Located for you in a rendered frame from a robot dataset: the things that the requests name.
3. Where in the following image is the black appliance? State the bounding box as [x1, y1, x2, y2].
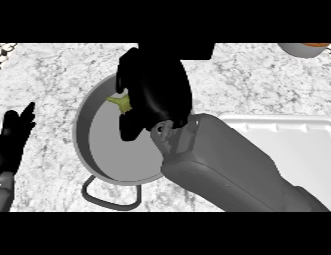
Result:
[137, 42, 217, 61]

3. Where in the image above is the dark purple eggplant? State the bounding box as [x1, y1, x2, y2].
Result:
[106, 94, 150, 143]

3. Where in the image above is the grey bowl with orange contents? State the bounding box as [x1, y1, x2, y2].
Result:
[276, 42, 331, 60]

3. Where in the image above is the white tray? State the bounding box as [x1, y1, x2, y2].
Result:
[217, 114, 331, 213]

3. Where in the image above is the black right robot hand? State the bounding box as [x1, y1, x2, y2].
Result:
[115, 47, 193, 131]

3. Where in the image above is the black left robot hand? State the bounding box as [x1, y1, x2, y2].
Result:
[0, 101, 38, 183]

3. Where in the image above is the grey pot with handle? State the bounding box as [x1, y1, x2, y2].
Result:
[72, 73, 174, 212]

